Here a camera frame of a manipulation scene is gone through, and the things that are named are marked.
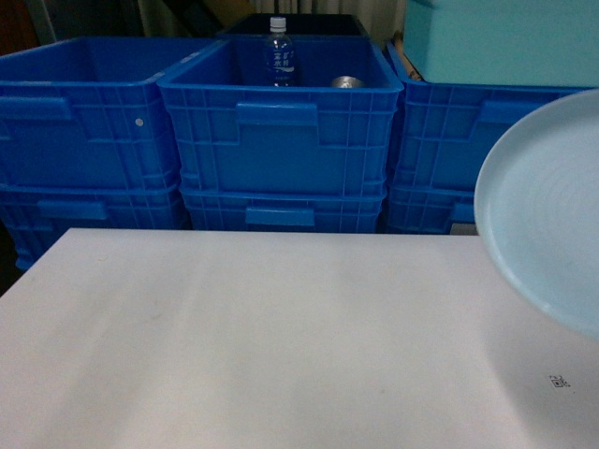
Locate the small QR code sticker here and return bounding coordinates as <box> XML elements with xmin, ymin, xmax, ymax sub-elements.
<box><xmin>548</xmin><ymin>375</ymin><xmax>570</xmax><ymax>388</ymax></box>

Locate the clear water bottle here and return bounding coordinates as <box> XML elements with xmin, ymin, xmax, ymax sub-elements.
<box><xmin>263</xmin><ymin>16</ymin><xmax>296</xmax><ymax>87</ymax></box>

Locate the blue crate bottom left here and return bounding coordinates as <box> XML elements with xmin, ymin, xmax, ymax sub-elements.
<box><xmin>1</xmin><ymin>184</ymin><xmax>191</xmax><ymax>271</ymax></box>

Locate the blue crate bottom right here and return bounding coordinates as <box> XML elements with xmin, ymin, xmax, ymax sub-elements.
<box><xmin>385</xmin><ymin>185</ymin><xmax>477</xmax><ymax>236</ymax></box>

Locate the teal foam box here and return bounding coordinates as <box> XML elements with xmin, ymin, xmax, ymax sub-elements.
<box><xmin>403</xmin><ymin>1</ymin><xmax>598</xmax><ymax>88</ymax></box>

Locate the blue crate top right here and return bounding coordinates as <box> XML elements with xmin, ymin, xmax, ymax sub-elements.
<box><xmin>384</xmin><ymin>40</ymin><xmax>580</xmax><ymax>192</ymax></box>

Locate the blue crate bottom middle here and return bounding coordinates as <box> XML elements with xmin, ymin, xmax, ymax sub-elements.
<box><xmin>180</xmin><ymin>188</ymin><xmax>387</xmax><ymax>234</ymax></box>

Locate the silver metal can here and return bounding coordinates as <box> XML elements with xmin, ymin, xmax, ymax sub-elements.
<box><xmin>330</xmin><ymin>76</ymin><xmax>364</xmax><ymax>89</ymax></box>

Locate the blue crate top middle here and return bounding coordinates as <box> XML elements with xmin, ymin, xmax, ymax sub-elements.
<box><xmin>158</xmin><ymin>36</ymin><xmax>402</xmax><ymax>196</ymax></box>

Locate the blue crate top left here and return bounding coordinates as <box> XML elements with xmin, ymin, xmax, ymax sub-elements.
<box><xmin>1</xmin><ymin>36</ymin><xmax>211</xmax><ymax>190</ymax></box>

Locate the light blue oval tray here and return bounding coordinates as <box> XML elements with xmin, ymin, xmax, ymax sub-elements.
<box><xmin>474</xmin><ymin>89</ymin><xmax>598</xmax><ymax>339</ymax></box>

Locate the blue crate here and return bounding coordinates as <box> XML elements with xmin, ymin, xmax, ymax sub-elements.
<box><xmin>1</xmin><ymin>184</ymin><xmax>191</xmax><ymax>271</ymax></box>
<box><xmin>384</xmin><ymin>40</ymin><xmax>580</xmax><ymax>192</ymax></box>
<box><xmin>385</xmin><ymin>185</ymin><xmax>477</xmax><ymax>236</ymax></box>
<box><xmin>158</xmin><ymin>36</ymin><xmax>402</xmax><ymax>196</ymax></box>
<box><xmin>1</xmin><ymin>36</ymin><xmax>211</xmax><ymax>190</ymax></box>
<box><xmin>180</xmin><ymin>188</ymin><xmax>387</xmax><ymax>234</ymax></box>

